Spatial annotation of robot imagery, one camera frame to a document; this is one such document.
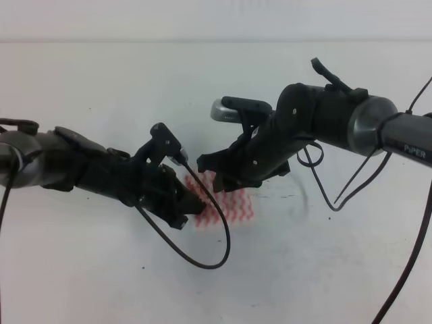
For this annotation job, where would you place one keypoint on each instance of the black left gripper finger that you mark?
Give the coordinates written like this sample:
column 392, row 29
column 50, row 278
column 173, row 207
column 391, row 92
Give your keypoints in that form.
column 186, row 201
column 174, row 218

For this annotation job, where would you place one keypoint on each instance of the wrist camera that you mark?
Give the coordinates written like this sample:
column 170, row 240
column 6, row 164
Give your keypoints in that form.
column 247, row 112
column 168, row 145

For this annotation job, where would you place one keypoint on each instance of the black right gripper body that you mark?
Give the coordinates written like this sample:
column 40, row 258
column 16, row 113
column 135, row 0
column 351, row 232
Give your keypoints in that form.
column 262, row 151

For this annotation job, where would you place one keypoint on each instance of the pink wavy striped towel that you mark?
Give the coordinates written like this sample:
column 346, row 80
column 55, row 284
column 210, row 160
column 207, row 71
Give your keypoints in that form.
column 236, row 205

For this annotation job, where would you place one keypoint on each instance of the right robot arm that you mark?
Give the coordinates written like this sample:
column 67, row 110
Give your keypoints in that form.
column 354, row 121

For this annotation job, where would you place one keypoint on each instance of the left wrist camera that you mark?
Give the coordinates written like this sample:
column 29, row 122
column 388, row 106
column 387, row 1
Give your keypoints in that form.
column 168, row 145

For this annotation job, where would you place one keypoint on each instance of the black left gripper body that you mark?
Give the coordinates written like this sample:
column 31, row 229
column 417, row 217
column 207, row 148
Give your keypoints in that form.
column 117, row 175

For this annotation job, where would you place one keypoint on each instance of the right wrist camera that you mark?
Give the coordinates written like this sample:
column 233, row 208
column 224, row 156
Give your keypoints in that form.
column 247, row 112

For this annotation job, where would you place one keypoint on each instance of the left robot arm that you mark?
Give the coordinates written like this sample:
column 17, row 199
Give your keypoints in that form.
column 62, row 160

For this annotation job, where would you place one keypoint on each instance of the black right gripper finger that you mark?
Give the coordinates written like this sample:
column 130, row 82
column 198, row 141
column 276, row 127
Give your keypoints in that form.
column 220, row 161
column 224, row 183

